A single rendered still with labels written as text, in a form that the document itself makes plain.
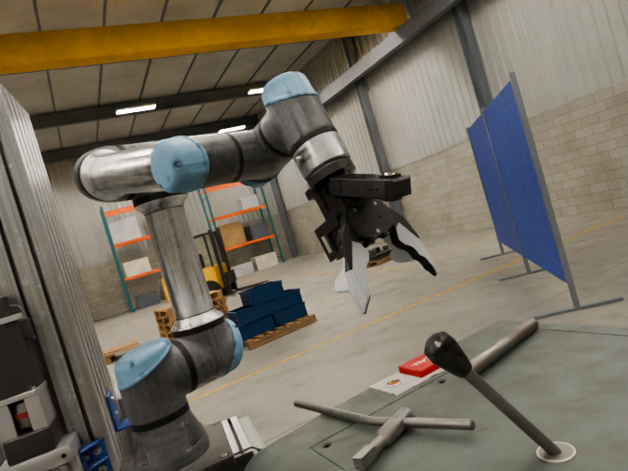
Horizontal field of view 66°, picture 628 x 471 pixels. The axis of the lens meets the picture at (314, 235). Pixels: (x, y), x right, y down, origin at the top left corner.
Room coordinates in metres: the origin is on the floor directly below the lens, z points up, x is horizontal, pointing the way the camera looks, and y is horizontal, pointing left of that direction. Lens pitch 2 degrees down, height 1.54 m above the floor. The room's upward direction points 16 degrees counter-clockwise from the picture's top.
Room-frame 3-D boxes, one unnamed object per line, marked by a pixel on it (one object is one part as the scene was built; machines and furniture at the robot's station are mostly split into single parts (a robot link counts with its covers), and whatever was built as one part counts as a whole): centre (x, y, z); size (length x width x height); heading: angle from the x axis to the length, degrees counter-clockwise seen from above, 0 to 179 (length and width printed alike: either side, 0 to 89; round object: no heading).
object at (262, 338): (7.59, 1.06, 0.39); 1.20 x 0.80 x 0.79; 124
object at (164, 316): (9.72, 2.81, 0.36); 1.26 x 0.86 x 0.73; 127
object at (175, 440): (0.97, 0.40, 1.21); 0.15 x 0.15 x 0.10
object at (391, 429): (0.58, -0.01, 1.27); 0.12 x 0.02 x 0.02; 139
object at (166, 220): (1.06, 0.30, 1.54); 0.15 x 0.12 x 0.55; 134
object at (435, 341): (0.46, -0.09, 1.38); 0.04 x 0.03 x 0.05; 117
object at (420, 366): (0.79, -0.11, 1.26); 0.06 x 0.06 x 0.02; 27
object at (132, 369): (0.97, 0.40, 1.33); 0.13 x 0.12 x 0.14; 134
